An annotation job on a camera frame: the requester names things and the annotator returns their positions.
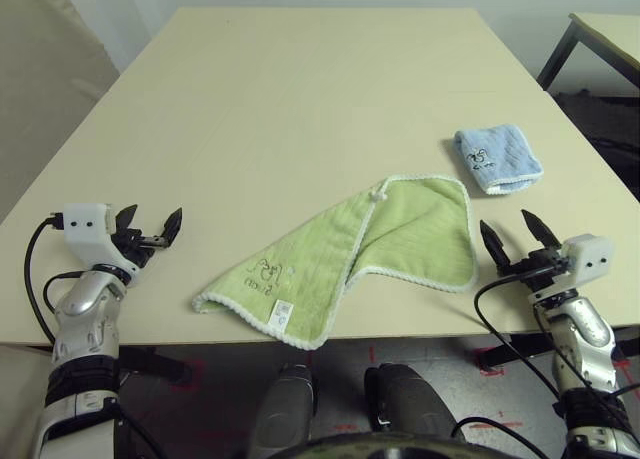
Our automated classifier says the green towel with white trim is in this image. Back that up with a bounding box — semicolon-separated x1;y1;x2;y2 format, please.
189;175;476;351

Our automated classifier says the black left camera cable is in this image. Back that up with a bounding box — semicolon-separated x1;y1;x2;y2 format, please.
23;211;166;459

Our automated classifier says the beige fabric curtain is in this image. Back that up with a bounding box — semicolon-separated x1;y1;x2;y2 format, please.
0;0;121;225

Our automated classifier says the black table leg base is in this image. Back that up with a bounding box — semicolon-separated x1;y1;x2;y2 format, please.
117;346;194;386
477;326;640;375

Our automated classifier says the dark robot torso rim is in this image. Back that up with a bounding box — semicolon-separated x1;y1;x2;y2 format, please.
279;431;481;459

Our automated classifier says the grey robot left leg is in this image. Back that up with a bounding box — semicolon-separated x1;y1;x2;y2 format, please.
252;362;320;459

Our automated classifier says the folded light blue towel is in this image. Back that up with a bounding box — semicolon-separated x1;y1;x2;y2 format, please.
453;123;545;197

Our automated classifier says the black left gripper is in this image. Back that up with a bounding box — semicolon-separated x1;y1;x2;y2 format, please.
110;203;184;271

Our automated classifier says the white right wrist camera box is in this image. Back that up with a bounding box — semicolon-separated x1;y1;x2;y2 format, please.
559;233;615;286

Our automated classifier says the beige side table black frame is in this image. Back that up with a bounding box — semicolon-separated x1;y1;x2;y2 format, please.
537;12;640;98

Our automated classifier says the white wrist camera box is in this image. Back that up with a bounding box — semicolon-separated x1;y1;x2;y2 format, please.
62;202;139;283
559;233;615;286

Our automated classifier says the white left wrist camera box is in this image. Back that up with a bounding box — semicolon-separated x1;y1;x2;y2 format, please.
62;202;139;283

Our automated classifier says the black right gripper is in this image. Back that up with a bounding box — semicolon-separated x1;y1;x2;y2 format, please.
479;208;576;295

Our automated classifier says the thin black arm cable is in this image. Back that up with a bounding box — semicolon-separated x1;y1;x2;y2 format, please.
449;416;571;459

